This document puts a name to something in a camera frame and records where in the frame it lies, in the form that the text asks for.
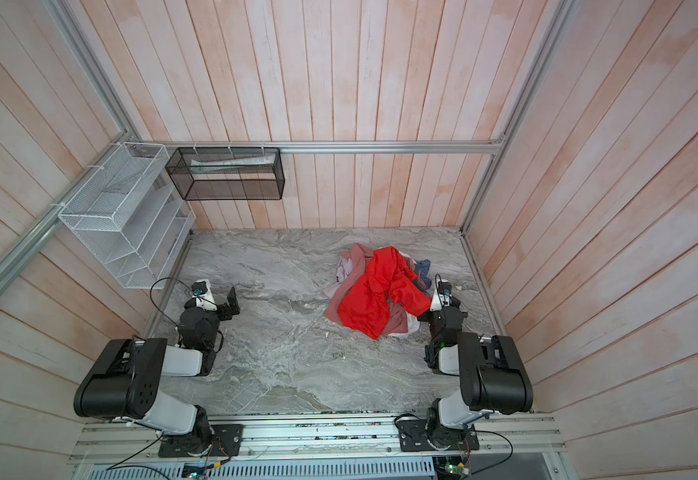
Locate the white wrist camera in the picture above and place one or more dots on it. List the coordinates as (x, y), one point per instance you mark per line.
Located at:
(441, 287)
(202, 295)

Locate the white wire shelf rack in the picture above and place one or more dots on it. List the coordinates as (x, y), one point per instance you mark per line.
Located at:
(129, 219)

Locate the aluminium front rail frame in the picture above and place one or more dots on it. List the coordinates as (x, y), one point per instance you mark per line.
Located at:
(366, 445)

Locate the red cloth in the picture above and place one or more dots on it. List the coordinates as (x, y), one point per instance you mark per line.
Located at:
(387, 277)

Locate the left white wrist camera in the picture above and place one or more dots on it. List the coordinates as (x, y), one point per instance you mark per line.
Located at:
(202, 295)

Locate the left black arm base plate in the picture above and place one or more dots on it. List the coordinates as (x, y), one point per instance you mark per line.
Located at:
(215, 439)

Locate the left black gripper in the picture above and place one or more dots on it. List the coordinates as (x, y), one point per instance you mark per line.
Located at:
(223, 308)

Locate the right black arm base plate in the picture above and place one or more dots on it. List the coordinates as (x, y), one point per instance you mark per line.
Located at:
(417, 435)

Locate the black mesh basket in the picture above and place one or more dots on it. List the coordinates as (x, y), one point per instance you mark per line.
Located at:
(227, 173)

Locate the light pink cloth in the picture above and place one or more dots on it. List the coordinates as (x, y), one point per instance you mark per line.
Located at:
(344, 268)

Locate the dusty pink cloth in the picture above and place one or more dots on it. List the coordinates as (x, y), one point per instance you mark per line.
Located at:
(361, 255)

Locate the blue cloth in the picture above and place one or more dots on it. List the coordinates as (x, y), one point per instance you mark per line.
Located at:
(422, 269)

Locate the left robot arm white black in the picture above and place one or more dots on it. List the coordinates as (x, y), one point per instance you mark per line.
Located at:
(124, 382)

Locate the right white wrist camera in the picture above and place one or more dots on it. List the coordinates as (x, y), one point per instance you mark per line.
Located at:
(441, 287)

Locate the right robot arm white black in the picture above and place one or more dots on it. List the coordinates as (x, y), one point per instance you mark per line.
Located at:
(492, 377)

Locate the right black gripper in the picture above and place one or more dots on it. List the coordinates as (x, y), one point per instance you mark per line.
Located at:
(457, 304)

